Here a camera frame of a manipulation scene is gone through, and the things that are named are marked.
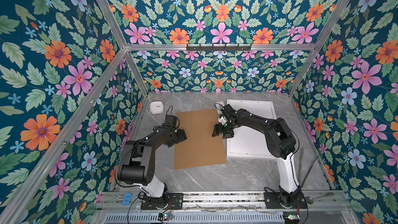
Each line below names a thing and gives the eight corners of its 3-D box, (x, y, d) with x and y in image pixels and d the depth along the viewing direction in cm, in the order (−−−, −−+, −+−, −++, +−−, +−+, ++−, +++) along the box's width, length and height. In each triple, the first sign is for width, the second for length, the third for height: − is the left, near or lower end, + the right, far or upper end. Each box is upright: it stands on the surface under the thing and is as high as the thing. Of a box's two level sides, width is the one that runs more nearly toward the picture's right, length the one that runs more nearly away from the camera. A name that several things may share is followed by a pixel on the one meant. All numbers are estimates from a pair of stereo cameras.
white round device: (149, 114, 110) (147, 110, 107) (152, 104, 116) (150, 100, 112) (163, 114, 110) (161, 110, 107) (165, 104, 116) (164, 100, 112)
